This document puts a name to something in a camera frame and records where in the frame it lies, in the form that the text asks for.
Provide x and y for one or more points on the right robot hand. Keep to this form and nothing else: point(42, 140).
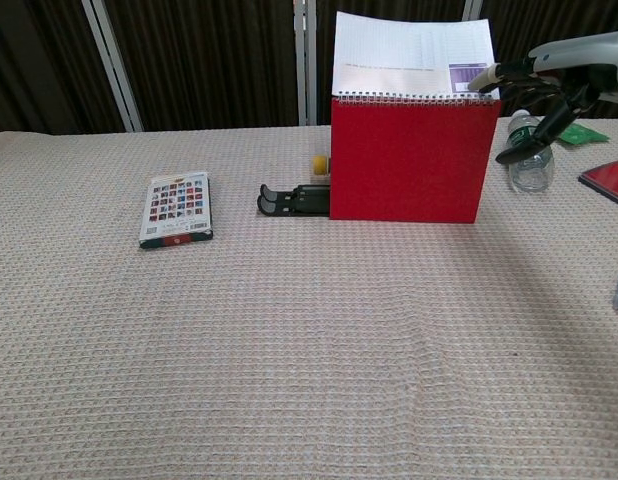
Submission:
point(564, 65)

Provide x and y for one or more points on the red desk calendar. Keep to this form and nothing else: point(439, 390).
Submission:
point(411, 165)

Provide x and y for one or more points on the green flat packet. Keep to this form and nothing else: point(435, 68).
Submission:
point(584, 134)

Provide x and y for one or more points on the clear plastic water bottle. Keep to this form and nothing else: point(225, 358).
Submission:
point(531, 167)

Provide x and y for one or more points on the red flat case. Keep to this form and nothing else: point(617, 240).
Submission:
point(606, 179)

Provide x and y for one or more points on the yellow round cap object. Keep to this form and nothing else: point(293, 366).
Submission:
point(319, 165)

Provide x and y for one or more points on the black folding phone stand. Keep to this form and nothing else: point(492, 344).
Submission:
point(294, 199)

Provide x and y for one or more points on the beige woven tablecloth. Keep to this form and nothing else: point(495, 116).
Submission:
point(289, 325)

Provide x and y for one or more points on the printed card box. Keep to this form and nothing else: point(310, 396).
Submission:
point(178, 207)

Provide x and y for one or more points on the grey metal partition post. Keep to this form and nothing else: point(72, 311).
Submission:
point(473, 12)
point(111, 65)
point(305, 60)

